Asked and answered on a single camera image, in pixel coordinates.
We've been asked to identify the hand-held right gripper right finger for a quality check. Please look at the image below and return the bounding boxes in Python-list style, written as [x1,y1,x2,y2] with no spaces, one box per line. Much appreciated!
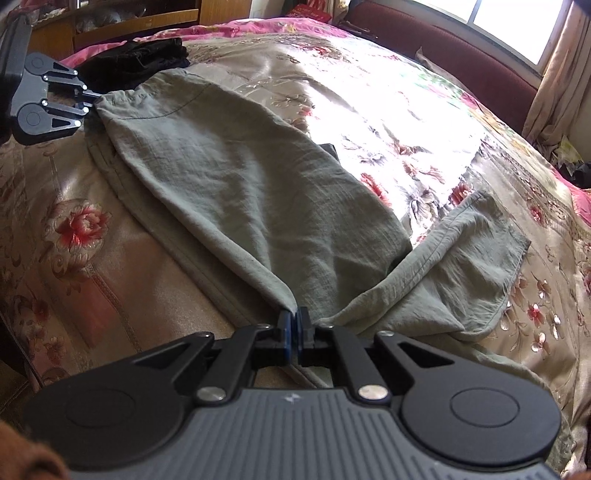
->
[297,308,467,403]

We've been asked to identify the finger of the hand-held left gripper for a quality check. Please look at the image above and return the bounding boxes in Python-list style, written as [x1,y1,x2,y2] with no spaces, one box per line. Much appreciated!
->
[42,99,97,134]
[42,61,102,103]

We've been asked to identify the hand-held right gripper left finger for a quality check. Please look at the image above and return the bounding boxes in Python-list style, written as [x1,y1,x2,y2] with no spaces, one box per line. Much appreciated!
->
[124,310,293,401]

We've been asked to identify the grey-green pants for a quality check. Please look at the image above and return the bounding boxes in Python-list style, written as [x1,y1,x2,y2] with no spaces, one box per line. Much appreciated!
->
[85,68,532,344]

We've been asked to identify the wooden cabinet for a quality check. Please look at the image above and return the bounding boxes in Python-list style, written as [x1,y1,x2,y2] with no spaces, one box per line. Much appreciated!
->
[28,0,252,61]

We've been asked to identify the black folded clothing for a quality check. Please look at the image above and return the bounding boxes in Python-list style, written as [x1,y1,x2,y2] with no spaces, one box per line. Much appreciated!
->
[74,38,191,90]

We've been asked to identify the beige floral bedspread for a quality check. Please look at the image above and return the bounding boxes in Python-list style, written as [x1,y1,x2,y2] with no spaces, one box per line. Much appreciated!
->
[0,18,591,480]

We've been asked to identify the pink floral sheet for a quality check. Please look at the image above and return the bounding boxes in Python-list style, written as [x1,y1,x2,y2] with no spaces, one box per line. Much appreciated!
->
[60,18,591,227]

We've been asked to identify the red box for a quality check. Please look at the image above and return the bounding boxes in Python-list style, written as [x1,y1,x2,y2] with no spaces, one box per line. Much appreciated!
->
[286,0,335,24]

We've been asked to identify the brown knitted clothing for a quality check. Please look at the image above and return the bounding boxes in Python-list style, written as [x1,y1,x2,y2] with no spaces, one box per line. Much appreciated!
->
[0,408,70,480]

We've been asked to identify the dark red headboard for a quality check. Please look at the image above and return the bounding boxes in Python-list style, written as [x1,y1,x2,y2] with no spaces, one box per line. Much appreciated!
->
[344,0,541,134]

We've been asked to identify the crumpled cloth pile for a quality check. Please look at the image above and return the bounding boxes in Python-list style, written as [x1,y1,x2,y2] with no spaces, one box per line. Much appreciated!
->
[547,134,591,190]

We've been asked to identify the beige curtain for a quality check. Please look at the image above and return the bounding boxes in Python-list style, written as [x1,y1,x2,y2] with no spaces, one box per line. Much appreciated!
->
[522,0,591,148]

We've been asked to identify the window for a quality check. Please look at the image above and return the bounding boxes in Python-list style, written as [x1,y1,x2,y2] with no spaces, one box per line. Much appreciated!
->
[411,0,573,65]

